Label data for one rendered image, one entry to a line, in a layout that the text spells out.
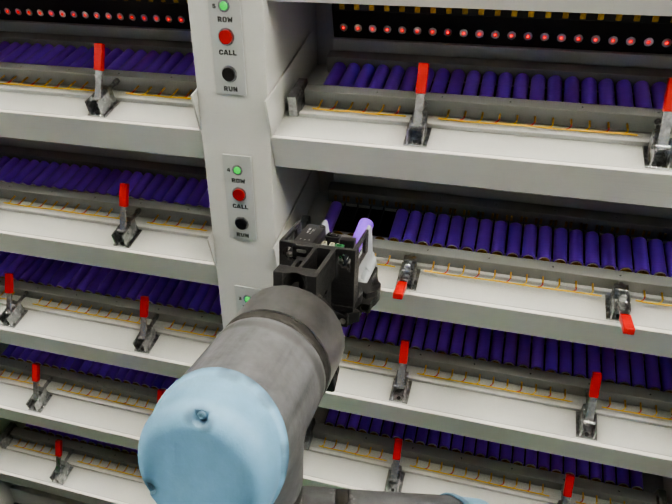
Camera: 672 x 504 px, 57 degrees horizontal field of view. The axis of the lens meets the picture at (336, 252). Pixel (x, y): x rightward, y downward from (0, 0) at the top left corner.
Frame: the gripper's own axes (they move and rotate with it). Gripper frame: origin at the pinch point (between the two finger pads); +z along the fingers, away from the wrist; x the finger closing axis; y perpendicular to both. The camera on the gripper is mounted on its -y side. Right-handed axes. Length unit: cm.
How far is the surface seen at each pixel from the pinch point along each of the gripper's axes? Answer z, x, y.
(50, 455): 22, 71, -68
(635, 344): 12.6, -33.8, -12.7
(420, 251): 16.4, -5.5, -5.6
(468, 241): 19.9, -11.6, -4.7
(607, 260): 19.8, -29.7, -4.8
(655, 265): 20.2, -35.6, -4.8
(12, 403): 16, 71, -49
